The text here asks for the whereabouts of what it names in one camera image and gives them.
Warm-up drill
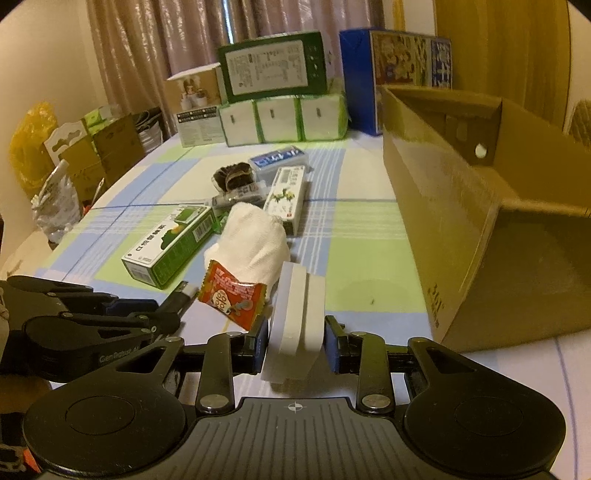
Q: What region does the white plastic bag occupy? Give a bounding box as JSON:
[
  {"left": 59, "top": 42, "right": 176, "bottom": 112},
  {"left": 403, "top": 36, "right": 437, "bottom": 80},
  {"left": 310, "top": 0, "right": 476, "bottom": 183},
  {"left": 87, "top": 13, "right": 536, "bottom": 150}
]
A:
[{"left": 31, "top": 160, "right": 82, "bottom": 244}]

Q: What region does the large brown cardboard box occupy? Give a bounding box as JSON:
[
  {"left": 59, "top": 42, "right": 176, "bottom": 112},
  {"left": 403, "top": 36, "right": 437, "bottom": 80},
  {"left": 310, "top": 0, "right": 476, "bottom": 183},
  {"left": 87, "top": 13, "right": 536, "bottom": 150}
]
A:
[{"left": 382, "top": 86, "right": 590, "bottom": 351}]

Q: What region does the dark brown scrunchie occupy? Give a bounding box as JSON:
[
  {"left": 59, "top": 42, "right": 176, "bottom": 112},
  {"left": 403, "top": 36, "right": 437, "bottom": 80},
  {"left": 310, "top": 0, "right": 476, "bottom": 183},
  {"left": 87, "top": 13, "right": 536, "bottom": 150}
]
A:
[{"left": 211, "top": 162, "right": 254, "bottom": 193}]

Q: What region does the white knitted cloth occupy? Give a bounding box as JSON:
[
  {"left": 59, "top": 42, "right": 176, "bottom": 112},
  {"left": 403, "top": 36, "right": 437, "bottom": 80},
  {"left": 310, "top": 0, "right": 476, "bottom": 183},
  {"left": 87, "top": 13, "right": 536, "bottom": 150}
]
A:
[{"left": 204, "top": 203, "right": 290, "bottom": 297}]

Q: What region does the clear box with blue label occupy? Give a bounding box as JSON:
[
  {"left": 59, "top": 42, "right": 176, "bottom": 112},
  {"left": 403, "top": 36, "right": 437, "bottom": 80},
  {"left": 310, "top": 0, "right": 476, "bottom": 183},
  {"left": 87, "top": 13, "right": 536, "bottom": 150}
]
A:
[{"left": 249, "top": 145, "right": 308, "bottom": 185}]

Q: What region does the green wrapped tissue pack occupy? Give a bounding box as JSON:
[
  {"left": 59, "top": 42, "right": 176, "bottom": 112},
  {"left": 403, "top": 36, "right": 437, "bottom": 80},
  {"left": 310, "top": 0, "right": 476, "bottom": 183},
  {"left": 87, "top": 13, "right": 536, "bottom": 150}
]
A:
[{"left": 218, "top": 92, "right": 349, "bottom": 146}]

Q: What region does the blue milk carton box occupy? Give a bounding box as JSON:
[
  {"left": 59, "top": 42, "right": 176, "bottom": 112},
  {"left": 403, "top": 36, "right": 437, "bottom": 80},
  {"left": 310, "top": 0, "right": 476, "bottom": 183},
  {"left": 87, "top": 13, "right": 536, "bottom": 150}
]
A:
[{"left": 339, "top": 28, "right": 453, "bottom": 136}]

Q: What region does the beige curtain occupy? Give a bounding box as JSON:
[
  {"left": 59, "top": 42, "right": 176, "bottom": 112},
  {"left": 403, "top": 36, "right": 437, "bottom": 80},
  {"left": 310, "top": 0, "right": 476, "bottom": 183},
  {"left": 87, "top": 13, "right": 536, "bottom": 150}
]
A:
[{"left": 85, "top": 0, "right": 386, "bottom": 138}]

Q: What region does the white foam block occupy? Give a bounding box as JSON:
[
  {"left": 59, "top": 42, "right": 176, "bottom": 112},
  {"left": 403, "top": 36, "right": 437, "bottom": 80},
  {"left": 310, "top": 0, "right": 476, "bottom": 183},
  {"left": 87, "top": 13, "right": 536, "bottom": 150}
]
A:
[{"left": 262, "top": 262, "right": 325, "bottom": 384}]

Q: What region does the green box with white label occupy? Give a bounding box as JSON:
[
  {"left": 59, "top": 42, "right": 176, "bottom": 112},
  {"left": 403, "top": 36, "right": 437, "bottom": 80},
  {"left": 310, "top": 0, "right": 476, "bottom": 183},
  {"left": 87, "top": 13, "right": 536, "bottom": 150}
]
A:
[{"left": 217, "top": 31, "right": 329, "bottom": 103}]

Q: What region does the white box with green bird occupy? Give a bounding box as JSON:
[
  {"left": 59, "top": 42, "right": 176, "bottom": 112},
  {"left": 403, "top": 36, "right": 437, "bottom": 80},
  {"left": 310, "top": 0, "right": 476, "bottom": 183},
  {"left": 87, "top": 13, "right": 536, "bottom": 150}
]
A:
[{"left": 263, "top": 165, "right": 307, "bottom": 236}]

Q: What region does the grey sesame snack packet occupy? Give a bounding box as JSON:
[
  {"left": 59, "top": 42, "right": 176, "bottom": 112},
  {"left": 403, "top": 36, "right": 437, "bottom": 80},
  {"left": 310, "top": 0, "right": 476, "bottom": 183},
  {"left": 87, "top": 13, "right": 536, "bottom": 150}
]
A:
[{"left": 208, "top": 180, "right": 270, "bottom": 214}]

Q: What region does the green white medicine box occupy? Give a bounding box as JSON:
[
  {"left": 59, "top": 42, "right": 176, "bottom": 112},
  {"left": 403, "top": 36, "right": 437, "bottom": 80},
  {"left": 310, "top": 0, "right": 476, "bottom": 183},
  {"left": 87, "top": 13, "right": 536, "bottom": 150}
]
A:
[{"left": 121, "top": 204, "right": 216, "bottom": 289}]

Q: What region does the yellow plastic bag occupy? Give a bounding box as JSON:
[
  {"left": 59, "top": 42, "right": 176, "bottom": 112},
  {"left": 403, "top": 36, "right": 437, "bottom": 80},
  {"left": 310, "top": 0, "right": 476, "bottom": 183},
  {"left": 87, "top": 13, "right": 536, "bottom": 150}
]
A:
[{"left": 9, "top": 102, "right": 58, "bottom": 200}]

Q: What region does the plaid bed sheet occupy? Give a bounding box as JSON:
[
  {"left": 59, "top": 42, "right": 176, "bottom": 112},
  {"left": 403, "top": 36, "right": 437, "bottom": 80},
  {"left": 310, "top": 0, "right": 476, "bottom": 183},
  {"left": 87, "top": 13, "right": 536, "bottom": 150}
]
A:
[{"left": 38, "top": 134, "right": 590, "bottom": 479}]

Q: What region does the brown cardboard boxes stack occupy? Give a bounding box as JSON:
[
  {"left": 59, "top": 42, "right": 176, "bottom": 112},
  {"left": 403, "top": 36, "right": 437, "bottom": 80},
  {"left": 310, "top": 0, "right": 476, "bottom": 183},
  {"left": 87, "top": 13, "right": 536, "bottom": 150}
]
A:
[{"left": 44, "top": 105, "right": 163, "bottom": 207}]

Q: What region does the wooden door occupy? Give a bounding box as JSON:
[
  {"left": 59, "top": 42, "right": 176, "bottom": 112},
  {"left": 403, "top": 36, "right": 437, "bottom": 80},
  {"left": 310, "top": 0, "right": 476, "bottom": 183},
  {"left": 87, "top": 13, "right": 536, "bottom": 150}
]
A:
[{"left": 434, "top": 0, "right": 571, "bottom": 128}]

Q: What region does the white beige product box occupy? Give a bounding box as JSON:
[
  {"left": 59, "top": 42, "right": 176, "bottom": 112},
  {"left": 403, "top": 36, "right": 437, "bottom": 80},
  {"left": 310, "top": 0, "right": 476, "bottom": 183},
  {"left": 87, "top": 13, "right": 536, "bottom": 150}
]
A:
[{"left": 164, "top": 62, "right": 224, "bottom": 148}]

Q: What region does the red snack packet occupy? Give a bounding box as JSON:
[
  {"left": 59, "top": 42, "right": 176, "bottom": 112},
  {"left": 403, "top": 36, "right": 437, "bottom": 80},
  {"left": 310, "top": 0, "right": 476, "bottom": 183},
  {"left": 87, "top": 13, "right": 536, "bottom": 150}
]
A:
[{"left": 197, "top": 260, "right": 266, "bottom": 330}]

